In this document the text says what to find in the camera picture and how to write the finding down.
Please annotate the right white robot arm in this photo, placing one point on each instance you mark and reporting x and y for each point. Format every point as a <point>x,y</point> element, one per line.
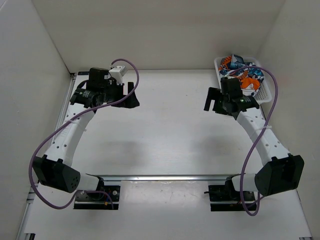
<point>281,171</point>

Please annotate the white plastic basket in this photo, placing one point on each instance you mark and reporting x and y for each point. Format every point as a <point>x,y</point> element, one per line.
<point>263,95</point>

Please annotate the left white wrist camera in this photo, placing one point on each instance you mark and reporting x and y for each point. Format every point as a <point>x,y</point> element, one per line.
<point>118,73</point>

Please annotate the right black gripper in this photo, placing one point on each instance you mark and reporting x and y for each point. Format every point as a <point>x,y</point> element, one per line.
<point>213,94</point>

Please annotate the left aluminium rail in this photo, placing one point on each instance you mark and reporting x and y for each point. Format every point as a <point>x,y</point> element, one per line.
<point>21,235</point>

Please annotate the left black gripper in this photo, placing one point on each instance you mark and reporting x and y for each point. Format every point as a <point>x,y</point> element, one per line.
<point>130,101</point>

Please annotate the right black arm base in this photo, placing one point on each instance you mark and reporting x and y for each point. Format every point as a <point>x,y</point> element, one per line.
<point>222,201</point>

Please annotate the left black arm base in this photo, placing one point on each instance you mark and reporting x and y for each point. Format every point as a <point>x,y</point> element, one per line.
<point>99,201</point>

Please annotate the colourful patterned shorts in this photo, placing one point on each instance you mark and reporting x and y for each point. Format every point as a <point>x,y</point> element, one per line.
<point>250,78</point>

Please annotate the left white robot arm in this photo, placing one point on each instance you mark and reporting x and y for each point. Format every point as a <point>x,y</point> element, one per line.
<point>54,168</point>

